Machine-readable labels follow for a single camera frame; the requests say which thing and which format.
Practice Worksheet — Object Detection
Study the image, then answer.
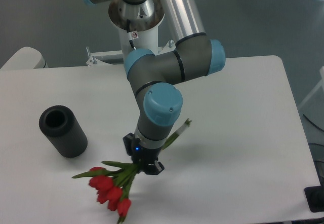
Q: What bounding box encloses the black device at table edge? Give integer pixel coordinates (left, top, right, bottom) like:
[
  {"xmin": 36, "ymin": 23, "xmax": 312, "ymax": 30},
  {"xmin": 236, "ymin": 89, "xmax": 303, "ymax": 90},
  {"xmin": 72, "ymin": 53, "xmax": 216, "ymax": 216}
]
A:
[{"xmin": 304, "ymin": 186, "xmax": 323, "ymax": 213}]

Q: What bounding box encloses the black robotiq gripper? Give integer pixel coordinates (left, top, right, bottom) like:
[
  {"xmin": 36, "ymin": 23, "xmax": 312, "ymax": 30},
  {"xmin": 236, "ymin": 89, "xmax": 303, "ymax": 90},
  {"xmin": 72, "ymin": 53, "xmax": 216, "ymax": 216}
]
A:
[{"xmin": 123, "ymin": 133, "xmax": 165, "ymax": 175}]

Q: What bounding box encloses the black ribbed cylindrical vase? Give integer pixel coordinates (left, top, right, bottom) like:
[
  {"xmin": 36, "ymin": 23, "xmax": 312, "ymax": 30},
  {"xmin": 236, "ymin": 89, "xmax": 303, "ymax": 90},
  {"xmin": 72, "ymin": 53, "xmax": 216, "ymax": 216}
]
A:
[{"xmin": 38, "ymin": 105, "xmax": 88, "ymax": 158}]

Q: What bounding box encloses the black floor cable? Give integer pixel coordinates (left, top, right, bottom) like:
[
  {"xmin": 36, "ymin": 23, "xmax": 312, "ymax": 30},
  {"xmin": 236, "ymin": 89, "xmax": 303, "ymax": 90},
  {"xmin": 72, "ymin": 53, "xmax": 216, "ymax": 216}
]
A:
[{"xmin": 303, "ymin": 114, "xmax": 324, "ymax": 133}]

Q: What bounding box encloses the white rounded chair back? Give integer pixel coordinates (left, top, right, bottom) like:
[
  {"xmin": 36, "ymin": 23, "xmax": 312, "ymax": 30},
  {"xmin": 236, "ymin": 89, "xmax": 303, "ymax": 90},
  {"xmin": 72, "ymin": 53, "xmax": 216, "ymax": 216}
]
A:
[{"xmin": 1, "ymin": 47, "xmax": 48, "ymax": 71}]

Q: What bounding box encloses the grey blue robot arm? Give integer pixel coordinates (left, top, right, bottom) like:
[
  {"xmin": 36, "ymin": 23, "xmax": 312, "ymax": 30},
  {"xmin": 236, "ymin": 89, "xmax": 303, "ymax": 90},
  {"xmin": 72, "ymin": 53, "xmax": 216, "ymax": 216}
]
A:
[{"xmin": 84, "ymin": 0, "xmax": 226, "ymax": 175}]

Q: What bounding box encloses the white furniture frame right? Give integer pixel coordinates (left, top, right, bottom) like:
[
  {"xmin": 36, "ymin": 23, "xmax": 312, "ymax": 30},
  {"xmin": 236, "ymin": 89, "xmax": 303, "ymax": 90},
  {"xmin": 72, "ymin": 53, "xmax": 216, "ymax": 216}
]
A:
[{"xmin": 297, "ymin": 67, "xmax": 323, "ymax": 111}]

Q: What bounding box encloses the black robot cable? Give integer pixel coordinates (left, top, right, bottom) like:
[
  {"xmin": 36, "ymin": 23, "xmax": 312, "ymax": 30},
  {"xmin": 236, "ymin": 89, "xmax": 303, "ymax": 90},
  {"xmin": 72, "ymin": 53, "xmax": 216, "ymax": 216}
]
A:
[{"xmin": 126, "ymin": 19, "xmax": 137, "ymax": 50}]

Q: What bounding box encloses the red tulip bouquet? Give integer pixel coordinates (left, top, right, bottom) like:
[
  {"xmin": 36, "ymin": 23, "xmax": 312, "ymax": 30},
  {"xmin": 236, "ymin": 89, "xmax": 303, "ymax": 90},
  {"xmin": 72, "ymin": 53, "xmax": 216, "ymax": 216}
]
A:
[{"xmin": 71, "ymin": 118, "xmax": 192, "ymax": 224}]

